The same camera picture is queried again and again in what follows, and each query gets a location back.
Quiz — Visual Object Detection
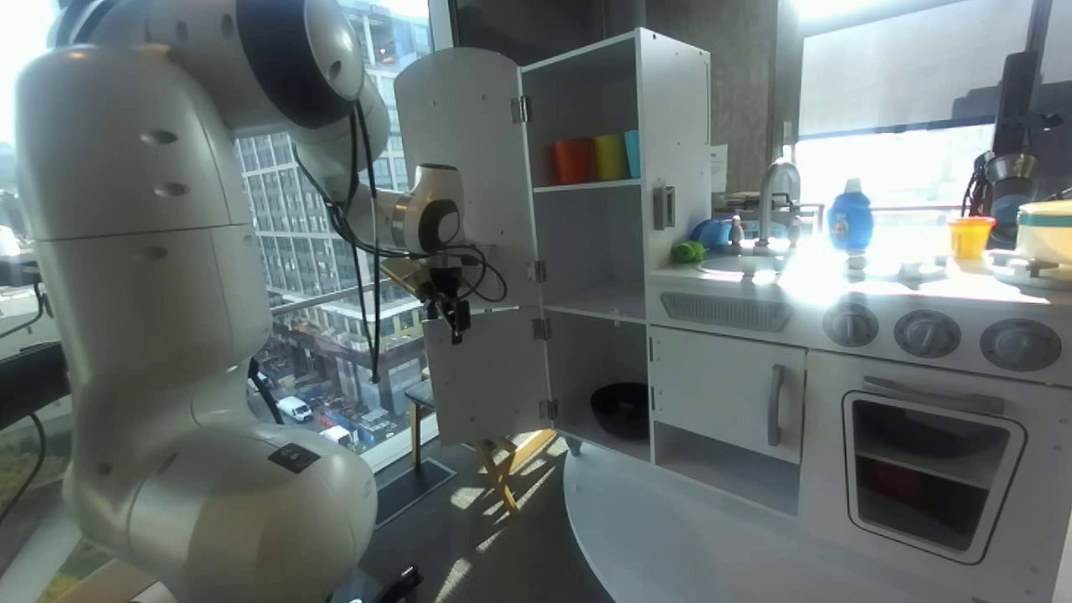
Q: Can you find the grey toy faucet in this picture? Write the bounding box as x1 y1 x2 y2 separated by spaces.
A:
758 160 805 255

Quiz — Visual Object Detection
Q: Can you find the orange cup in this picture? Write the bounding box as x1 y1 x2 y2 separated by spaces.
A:
550 133 600 189

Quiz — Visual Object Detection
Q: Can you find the black equipment cluster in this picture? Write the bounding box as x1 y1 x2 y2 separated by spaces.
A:
958 0 1072 226

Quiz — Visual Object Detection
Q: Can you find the yellow cup in cabinet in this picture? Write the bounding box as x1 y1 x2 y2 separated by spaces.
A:
589 131 629 185

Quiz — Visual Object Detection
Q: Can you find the wooden frame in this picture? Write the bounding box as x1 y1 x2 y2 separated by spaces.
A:
475 424 565 516

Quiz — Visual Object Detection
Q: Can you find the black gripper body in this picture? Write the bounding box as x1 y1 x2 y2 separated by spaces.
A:
418 263 475 318

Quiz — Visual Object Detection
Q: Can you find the blue toy sponge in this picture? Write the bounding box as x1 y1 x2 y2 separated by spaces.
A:
686 211 744 255

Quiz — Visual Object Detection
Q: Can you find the blue bottle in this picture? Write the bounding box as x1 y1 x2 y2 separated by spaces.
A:
823 177 879 263

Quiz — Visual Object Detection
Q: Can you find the toy pot with teal lid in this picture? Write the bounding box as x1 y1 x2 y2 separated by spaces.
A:
1012 199 1072 281

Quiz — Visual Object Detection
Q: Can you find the small yellow toy cup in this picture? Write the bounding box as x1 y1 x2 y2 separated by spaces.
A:
947 214 999 267

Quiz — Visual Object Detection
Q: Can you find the round white pedestal table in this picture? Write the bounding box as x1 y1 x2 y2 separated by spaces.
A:
561 443 1072 603

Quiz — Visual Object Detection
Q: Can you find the white toy kitchen cabinet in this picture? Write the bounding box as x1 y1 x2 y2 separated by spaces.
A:
516 27 1072 591

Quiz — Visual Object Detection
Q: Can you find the black bowl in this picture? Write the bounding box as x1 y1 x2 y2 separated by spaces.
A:
589 379 652 443

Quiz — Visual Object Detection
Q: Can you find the white oven door with window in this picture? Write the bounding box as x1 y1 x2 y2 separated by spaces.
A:
802 351 1060 579

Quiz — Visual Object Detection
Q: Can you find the grey stove knob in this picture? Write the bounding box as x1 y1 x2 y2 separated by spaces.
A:
821 294 880 351
890 308 964 361
977 316 1066 374

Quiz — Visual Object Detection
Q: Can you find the small white cabinet door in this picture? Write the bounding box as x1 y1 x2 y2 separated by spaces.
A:
650 326 811 466

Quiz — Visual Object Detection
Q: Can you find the green toy scrubber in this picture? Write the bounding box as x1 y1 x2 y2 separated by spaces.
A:
666 239 712 267

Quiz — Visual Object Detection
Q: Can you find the thin black cable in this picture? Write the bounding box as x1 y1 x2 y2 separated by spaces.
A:
292 97 514 386

